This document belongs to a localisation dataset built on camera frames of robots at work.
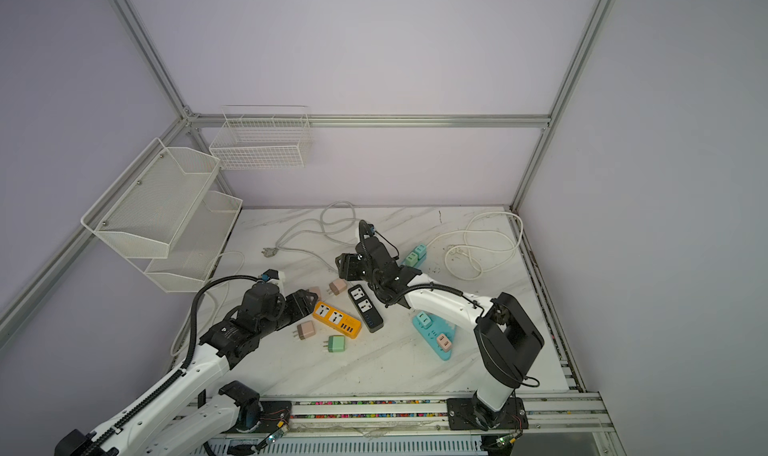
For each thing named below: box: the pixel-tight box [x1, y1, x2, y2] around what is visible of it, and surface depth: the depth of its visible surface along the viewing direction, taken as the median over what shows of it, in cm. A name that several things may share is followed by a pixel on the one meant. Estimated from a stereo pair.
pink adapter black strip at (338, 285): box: [329, 278, 348, 295], surface depth 97 cm
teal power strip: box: [411, 312, 456, 361], surface depth 85 cm
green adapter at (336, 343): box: [323, 335, 347, 353], surface depth 86 cm
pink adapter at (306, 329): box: [297, 320, 316, 340], surface depth 88 cm
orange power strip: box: [312, 301, 362, 339], surface depth 90 cm
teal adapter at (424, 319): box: [416, 311, 433, 329], surface depth 85 cm
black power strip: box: [348, 284, 384, 333], surface depth 92 cm
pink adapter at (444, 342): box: [437, 334, 452, 352], surface depth 80 cm
